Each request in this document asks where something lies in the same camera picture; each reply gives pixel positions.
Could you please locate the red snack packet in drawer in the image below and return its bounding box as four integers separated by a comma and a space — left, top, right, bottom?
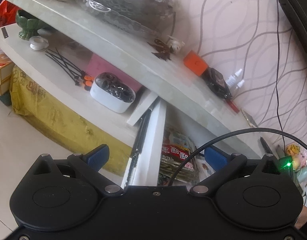
158, 126, 199, 186

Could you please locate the white open drawer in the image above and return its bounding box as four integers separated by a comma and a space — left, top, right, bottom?
121, 89, 216, 189

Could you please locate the white tray of black rings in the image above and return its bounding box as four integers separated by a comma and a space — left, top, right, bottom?
90, 72, 136, 113

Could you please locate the small clear spray bottle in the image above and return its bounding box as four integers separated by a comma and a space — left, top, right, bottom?
232, 80, 245, 91

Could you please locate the yellow fabric covered box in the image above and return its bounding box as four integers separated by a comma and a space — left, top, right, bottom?
9, 66, 131, 176

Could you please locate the orange cardboard box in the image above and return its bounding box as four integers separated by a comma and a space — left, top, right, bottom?
183, 50, 209, 76

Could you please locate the white tape roll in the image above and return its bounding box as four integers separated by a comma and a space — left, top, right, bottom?
29, 36, 49, 51

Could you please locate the green ceramic pot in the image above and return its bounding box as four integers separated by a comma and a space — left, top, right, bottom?
16, 9, 48, 41

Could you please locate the large clear plastic bag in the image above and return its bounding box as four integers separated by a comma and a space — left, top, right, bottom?
75, 0, 178, 38

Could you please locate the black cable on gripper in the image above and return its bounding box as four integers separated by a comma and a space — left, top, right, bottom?
168, 127, 307, 186

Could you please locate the black cable ties bundle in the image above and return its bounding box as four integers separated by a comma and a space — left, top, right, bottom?
45, 48, 86, 86

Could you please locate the black hanging wall cable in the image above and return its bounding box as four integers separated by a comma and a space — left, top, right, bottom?
274, 0, 307, 151

